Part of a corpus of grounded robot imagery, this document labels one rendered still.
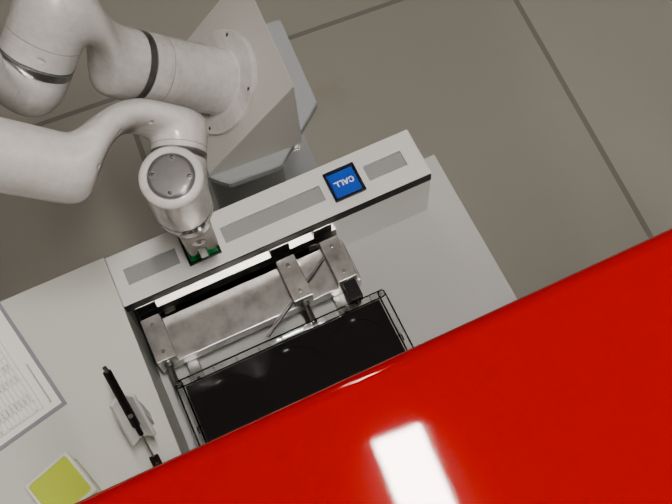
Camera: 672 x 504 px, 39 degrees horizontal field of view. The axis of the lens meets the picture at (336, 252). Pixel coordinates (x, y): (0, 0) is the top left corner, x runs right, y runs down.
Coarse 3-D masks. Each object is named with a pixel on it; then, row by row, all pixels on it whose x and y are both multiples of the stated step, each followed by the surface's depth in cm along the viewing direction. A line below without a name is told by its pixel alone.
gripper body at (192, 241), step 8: (208, 224) 138; (192, 232) 137; (208, 232) 139; (184, 240) 138; (192, 240) 138; (200, 240) 140; (208, 240) 141; (216, 240) 144; (192, 248) 141; (208, 248) 144
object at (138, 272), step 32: (352, 160) 162; (384, 160) 162; (416, 160) 162; (288, 192) 160; (320, 192) 160; (384, 192) 159; (224, 224) 158; (256, 224) 159; (288, 224) 158; (128, 256) 157; (160, 256) 157; (224, 256) 156; (128, 288) 155; (160, 288) 154
